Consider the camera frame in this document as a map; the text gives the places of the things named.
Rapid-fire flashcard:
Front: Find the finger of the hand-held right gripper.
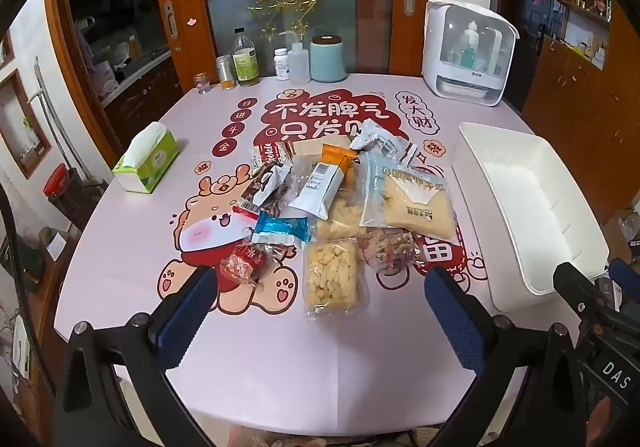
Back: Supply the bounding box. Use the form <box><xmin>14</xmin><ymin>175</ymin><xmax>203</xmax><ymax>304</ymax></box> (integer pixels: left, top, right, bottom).
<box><xmin>554</xmin><ymin>262</ymin><xmax>618</xmax><ymax>328</ymax></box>
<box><xmin>607</xmin><ymin>259</ymin><xmax>640</xmax><ymax>288</ymax></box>

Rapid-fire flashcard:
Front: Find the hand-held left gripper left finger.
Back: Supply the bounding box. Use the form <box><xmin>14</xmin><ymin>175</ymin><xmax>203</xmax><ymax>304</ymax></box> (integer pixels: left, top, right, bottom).
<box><xmin>52</xmin><ymin>266</ymin><xmax>221</xmax><ymax>447</ymax></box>

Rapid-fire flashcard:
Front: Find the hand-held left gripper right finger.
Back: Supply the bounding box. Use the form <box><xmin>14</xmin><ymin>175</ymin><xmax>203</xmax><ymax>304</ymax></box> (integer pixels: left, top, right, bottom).
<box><xmin>422</xmin><ymin>268</ymin><xmax>588</xmax><ymax>447</ymax></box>

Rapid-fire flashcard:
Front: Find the red candy packet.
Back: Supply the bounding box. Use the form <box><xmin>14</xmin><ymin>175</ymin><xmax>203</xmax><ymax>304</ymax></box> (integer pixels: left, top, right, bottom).
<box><xmin>220</xmin><ymin>244</ymin><xmax>267</xmax><ymax>286</ymax></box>

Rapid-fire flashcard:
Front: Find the clear walnut snack packet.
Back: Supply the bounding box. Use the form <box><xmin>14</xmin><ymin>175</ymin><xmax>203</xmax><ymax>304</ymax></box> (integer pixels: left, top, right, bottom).
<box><xmin>361</xmin><ymin>228</ymin><xmax>420</xmax><ymax>274</ymax></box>

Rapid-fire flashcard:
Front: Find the white plastic storage bin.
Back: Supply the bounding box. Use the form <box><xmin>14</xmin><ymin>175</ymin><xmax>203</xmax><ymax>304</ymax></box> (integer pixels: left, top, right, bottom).
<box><xmin>451</xmin><ymin>122</ymin><xmax>610</xmax><ymax>313</ymax></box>

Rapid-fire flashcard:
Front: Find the blue foil snack packet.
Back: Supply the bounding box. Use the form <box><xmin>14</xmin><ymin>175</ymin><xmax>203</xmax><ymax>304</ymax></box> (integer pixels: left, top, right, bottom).
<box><xmin>251</xmin><ymin>213</ymin><xmax>311</xmax><ymax>249</ymax></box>

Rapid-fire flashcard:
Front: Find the long clear puffed snack packet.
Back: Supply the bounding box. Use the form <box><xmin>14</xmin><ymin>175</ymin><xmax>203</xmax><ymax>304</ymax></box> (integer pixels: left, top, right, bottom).
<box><xmin>303</xmin><ymin>237</ymin><xmax>369</xmax><ymax>319</ymax></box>

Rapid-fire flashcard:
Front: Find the large beige cracker bag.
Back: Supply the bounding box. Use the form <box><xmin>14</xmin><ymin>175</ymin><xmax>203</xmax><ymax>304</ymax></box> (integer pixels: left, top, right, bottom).
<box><xmin>359</xmin><ymin>153</ymin><xmax>451</xmax><ymax>234</ymax></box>

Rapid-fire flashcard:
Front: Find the short clear puffed snack packet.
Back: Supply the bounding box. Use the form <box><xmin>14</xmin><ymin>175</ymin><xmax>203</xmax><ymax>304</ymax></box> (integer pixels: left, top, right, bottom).
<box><xmin>315</xmin><ymin>189</ymin><xmax>367</xmax><ymax>243</ymax></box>

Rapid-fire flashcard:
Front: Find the brown black white packet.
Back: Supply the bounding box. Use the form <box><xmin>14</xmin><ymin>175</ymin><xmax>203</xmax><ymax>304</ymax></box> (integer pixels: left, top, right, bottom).
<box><xmin>249</xmin><ymin>163</ymin><xmax>294</xmax><ymax>208</ymax></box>

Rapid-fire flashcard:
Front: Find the brown cookie packet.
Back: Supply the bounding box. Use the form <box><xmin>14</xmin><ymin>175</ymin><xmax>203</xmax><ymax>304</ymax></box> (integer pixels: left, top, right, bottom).
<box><xmin>249</xmin><ymin>141</ymin><xmax>292</xmax><ymax>174</ymax></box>

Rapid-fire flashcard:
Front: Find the white packet with label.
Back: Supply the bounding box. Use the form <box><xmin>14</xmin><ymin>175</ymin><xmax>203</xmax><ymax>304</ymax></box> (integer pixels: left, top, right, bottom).
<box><xmin>287</xmin><ymin>161</ymin><xmax>359</xmax><ymax>221</ymax></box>

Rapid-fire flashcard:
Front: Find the orange snack packet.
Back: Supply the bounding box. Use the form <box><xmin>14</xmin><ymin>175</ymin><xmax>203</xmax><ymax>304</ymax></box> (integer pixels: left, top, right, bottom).
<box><xmin>320</xmin><ymin>143</ymin><xmax>359</xmax><ymax>190</ymax></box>

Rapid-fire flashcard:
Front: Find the white grey snack packet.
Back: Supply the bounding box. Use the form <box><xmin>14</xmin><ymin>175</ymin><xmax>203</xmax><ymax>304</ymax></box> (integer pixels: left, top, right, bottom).
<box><xmin>349</xmin><ymin>119</ymin><xmax>407</xmax><ymax>158</ymax></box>

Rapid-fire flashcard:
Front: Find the beige translucent snack packet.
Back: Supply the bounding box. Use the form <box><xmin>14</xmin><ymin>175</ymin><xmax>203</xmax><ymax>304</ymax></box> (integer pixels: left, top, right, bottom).
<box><xmin>291</xmin><ymin>137</ymin><xmax>351</xmax><ymax>164</ymax></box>

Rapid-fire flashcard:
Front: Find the printed pink table mat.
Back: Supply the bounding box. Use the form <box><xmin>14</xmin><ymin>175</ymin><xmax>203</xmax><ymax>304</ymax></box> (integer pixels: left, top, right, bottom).
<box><xmin>52</xmin><ymin>72</ymin><xmax>601</xmax><ymax>430</ymax></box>

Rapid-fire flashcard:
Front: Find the green tissue box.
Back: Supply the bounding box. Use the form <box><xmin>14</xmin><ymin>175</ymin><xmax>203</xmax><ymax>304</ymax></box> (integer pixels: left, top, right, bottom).
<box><xmin>111</xmin><ymin>122</ymin><xmax>180</xmax><ymax>192</ymax></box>

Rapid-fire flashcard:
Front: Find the tall wooden cabinet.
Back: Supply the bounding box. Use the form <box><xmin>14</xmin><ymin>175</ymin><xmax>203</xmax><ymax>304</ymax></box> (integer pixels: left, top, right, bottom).
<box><xmin>520</xmin><ymin>0</ymin><xmax>640</xmax><ymax>222</ymax></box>

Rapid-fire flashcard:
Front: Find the red bucket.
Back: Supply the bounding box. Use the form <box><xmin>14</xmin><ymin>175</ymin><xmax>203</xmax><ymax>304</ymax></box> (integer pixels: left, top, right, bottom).
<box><xmin>42</xmin><ymin>163</ymin><xmax>69</xmax><ymax>198</ymax></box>

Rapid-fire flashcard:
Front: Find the kitchen counter cabinet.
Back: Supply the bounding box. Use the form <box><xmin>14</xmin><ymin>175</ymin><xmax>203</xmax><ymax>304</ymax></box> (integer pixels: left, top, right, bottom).
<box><xmin>45</xmin><ymin>0</ymin><xmax>186</xmax><ymax>152</ymax></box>

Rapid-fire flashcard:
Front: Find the orange spice jar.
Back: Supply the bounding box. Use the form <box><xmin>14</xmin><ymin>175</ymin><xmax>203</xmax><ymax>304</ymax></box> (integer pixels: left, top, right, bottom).
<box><xmin>216</xmin><ymin>55</ymin><xmax>238</xmax><ymax>91</ymax></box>

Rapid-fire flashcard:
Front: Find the glass bottle with green label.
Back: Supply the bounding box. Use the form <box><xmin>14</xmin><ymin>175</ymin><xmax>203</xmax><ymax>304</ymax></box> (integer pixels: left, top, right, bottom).
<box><xmin>232</xmin><ymin>28</ymin><xmax>260</xmax><ymax>88</ymax></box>

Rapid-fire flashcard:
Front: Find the white organizer with clear cover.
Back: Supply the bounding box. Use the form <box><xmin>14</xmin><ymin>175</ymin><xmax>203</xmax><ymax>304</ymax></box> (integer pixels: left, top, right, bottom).
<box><xmin>421</xmin><ymin>0</ymin><xmax>520</xmax><ymax>106</ymax></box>

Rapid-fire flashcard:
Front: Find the white bottle with teal label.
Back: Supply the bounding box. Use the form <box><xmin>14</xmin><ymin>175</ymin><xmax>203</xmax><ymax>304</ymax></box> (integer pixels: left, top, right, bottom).
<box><xmin>460</xmin><ymin>24</ymin><xmax>481</xmax><ymax>68</ymax></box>

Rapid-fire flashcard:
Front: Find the white pill bottle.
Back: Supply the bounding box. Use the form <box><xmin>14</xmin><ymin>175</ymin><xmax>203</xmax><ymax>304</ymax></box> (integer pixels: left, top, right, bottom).
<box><xmin>273</xmin><ymin>48</ymin><xmax>292</xmax><ymax>80</ymax></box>

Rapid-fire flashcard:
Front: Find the clear squeeze bottle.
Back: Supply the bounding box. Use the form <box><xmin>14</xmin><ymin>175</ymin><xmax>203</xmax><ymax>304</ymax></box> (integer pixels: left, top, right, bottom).
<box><xmin>278</xmin><ymin>31</ymin><xmax>312</xmax><ymax>84</ymax></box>

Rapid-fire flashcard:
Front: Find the dark entrance door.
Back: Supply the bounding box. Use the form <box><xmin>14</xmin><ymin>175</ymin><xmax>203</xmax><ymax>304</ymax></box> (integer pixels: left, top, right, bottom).
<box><xmin>500</xmin><ymin>0</ymin><xmax>553</xmax><ymax>58</ymax></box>

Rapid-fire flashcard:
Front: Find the teal canister with brown lid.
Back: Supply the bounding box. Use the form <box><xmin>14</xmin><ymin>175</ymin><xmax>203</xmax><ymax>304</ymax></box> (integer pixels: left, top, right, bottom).
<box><xmin>309</xmin><ymin>35</ymin><xmax>348</xmax><ymax>84</ymax></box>

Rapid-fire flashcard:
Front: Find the wooden glass sliding door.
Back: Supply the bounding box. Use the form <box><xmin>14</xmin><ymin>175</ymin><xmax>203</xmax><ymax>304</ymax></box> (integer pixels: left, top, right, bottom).
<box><xmin>150</xmin><ymin>0</ymin><xmax>453</xmax><ymax>78</ymax></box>

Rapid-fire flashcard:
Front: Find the wooden picture frame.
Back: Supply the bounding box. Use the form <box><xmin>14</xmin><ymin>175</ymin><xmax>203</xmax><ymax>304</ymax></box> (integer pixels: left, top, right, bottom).
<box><xmin>0</xmin><ymin>69</ymin><xmax>52</xmax><ymax>178</ymax></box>

